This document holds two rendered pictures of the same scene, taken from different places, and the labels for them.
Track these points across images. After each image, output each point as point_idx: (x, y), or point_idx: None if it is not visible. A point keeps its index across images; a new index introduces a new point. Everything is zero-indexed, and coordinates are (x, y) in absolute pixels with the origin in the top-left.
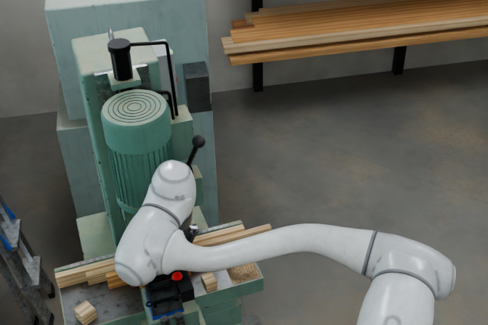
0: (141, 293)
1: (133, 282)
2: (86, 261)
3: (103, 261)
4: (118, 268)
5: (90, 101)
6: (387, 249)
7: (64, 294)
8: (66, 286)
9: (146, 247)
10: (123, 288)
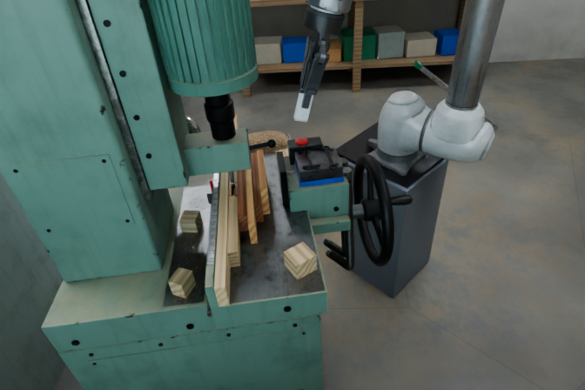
0: (297, 190)
1: None
2: (211, 245)
3: (219, 229)
4: None
5: None
6: None
7: (245, 296)
8: (230, 294)
9: None
10: (261, 228)
